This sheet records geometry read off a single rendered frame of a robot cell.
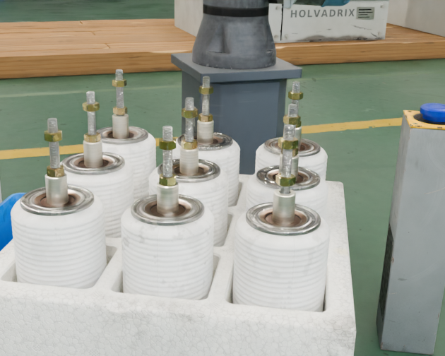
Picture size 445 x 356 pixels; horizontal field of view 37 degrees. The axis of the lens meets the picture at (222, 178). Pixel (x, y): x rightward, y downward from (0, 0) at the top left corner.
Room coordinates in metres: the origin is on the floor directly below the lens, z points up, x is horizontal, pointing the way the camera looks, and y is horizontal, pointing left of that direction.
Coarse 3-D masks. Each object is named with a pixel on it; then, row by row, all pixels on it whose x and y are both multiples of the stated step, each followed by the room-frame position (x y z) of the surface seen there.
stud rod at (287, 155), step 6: (288, 126) 0.60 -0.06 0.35; (294, 126) 0.60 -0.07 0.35; (288, 132) 0.60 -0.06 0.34; (288, 138) 0.60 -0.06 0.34; (288, 150) 0.60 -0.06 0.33; (282, 156) 0.60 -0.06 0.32; (288, 156) 0.60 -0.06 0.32; (282, 162) 0.60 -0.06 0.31; (288, 162) 0.60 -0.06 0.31; (282, 168) 0.60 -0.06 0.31; (288, 168) 0.60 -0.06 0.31; (282, 174) 0.60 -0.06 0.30; (288, 174) 0.60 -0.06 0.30; (282, 186) 0.60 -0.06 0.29; (288, 186) 0.60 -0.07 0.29; (282, 192) 0.60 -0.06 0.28; (288, 192) 0.60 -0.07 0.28
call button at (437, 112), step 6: (420, 108) 0.77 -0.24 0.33; (426, 108) 0.76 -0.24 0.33; (432, 108) 0.76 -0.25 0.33; (438, 108) 0.76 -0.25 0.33; (444, 108) 0.76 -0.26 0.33; (426, 114) 0.76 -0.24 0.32; (432, 114) 0.76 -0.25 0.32; (438, 114) 0.75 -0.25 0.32; (444, 114) 0.75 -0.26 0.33; (432, 120) 0.76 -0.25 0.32; (438, 120) 0.76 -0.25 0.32; (444, 120) 0.76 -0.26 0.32
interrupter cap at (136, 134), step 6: (108, 126) 0.90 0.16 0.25; (132, 126) 0.90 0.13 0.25; (102, 132) 0.87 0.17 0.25; (108, 132) 0.88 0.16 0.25; (132, 132) 0.88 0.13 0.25; (138, 132) 0.88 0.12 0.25; (144, 132) 0.88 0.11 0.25; (102, 138) 0.84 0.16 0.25; (108, 138) 0.84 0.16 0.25; (114, 138) 0.85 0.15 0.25; (120, 138) 0.86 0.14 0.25; (126, 138) 0.85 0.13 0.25; (132, 138) 0.85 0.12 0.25; (138, 138) 0.84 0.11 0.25; (144, 138) 0.85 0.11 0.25; (120, 144) 0.83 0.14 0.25
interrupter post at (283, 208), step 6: (276, 192) 0.60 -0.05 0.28; (294, 192) 0.60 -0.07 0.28; (276, 198) 0.60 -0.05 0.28; (282, 198) 0.59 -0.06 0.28; (288, 198) 0.59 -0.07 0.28; (294, 198) 0.60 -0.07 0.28; (276, 204) 0.60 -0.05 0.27; (282, 204) 0.59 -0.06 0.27; (288, 204) 0.59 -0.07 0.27; (294, 204) 0.60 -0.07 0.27; (276, 210) 0.60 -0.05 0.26; (282, 210) 0.59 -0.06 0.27; (288, 210) 0.59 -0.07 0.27; (294, 210) 0.60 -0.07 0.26; (276, 216) 0.60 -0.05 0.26; (282, 216) 0.59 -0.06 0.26; (288, 216) 0.59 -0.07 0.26; (294, 216) 0.60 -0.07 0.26; (276, 222) 0.60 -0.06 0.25; (282, 222) 0.59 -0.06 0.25; (288, 222) 0.59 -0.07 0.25
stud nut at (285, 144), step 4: (280, 140) 0.60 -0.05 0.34; (284, 140) 0.60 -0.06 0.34; (292, 140) 0.60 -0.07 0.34; (296, 140) 0.60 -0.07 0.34; (280, 144) 0.60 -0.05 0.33; (284, 144) 0.60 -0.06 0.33; (288, 144) 0.60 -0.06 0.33; (292, 144) 0.60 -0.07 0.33; (296, 144) 0.60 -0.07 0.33; (284, 148) 0.60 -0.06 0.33; (288, 148) 0.60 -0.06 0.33; (292, 148) 0.60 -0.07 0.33
